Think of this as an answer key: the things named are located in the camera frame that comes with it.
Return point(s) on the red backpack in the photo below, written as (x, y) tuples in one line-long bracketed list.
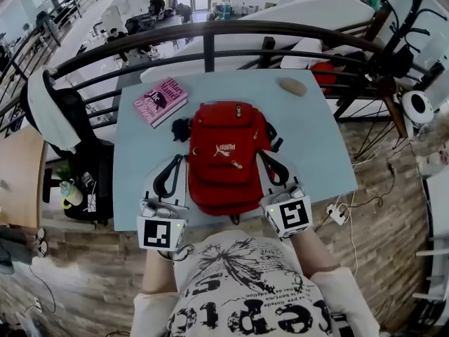
[(221, 167)]

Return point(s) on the oval stone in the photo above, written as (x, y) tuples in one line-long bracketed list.
[(293, 87)]

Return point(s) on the light blue table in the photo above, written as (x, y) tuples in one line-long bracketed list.
[(308, 146)]

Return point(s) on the pink book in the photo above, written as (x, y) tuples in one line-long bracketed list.
[(159, 100)]

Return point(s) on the white patterned box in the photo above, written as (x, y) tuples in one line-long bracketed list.
[(90, 203)]

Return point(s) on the wooden desk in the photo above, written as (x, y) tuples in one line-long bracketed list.
[(19, 177)]

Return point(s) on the person's left forearm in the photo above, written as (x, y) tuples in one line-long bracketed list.
[(158, 272)]

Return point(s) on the black curved railing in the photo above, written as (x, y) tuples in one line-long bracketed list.
[(209, 51)]

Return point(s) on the white round device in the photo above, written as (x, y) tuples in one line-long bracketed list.
[(417, 105)]

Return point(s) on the white power strip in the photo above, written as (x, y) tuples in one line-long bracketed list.
[(337, 213)]

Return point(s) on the white garment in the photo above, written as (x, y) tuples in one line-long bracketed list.
[(49, 118)]

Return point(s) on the person's right forearm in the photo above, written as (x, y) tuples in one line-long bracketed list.
[(314, 255)]

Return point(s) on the black hanging bag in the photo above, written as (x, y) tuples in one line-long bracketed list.
[(401, 61)]

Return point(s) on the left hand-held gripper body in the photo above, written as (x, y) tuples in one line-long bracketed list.
[(158, 232)]

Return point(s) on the person's printed white shirt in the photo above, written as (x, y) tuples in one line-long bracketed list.
[(245, 293)]

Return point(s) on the wooden side table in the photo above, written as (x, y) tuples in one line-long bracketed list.
[(394, 107)]

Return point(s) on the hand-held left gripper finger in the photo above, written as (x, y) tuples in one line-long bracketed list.
[(151, 188), (183, 188)]

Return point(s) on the green plant in pale mug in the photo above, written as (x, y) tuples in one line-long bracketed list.
[(72, 195)]

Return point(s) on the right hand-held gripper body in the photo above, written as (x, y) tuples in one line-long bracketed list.
[(293, 214)]

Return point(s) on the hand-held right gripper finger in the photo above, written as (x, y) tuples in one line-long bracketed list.
[(294, 184), (264, 191)]

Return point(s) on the black office chair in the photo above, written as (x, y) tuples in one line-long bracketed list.
[(91, 160)]

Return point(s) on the black coat rack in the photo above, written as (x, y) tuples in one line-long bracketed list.
[(414, 19)]

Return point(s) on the small silver cup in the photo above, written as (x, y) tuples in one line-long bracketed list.
[(87, 180)]

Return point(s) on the white desk frame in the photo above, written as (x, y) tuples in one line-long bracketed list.
[(438, 195)]

